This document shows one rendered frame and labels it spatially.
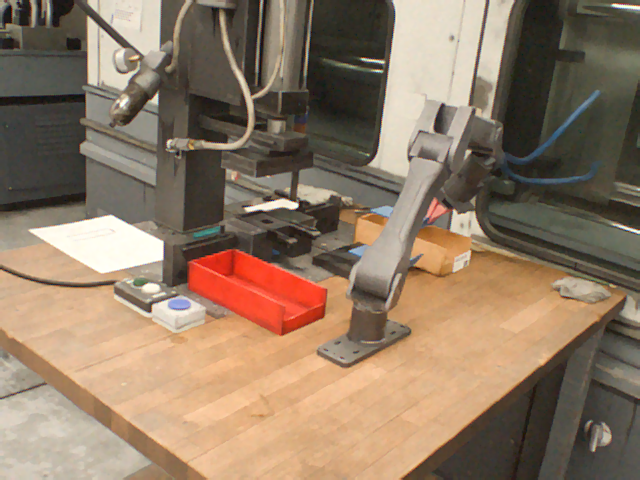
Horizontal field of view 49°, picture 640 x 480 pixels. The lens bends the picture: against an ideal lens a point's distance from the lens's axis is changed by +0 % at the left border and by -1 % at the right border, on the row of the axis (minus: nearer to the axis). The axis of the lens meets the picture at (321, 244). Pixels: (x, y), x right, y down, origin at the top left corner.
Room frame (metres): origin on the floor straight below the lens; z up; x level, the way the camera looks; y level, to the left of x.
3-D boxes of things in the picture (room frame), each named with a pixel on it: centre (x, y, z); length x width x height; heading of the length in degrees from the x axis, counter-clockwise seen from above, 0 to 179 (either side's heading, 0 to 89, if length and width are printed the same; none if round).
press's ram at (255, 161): (1.51, 0.19, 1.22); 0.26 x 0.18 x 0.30; 52
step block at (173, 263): (1.29, 0.27, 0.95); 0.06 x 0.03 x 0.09; 142
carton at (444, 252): (1.59, -0.21, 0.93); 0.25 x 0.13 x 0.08; 52
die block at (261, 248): (1.48, 0.12, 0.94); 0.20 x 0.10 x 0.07; 142
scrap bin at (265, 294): (1.22, 0.12, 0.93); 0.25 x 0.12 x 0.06; 52
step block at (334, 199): (1.70, 0.00, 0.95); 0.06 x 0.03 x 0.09; 142
